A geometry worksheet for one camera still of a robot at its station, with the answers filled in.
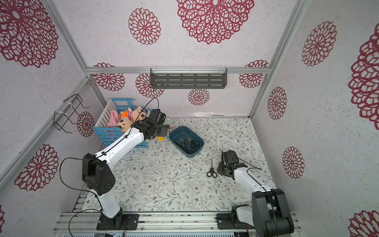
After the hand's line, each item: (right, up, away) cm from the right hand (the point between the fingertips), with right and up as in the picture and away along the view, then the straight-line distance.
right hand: (225, 171), depth 90 cm
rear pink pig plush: (-58, +37, +16) cm, 71 cm away
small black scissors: (-8, -1, 0) cm, 8 cm away
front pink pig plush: (-63, +29, +5) cm, 70 cm away
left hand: (-39, +25, -2) cm, 47 cm away
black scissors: (-22, +15, +15) cm, 30 cm away
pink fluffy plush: (-73, +33, +11) cm, 81 cm away
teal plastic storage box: (-32, +22, +15) cm, 42 cm away
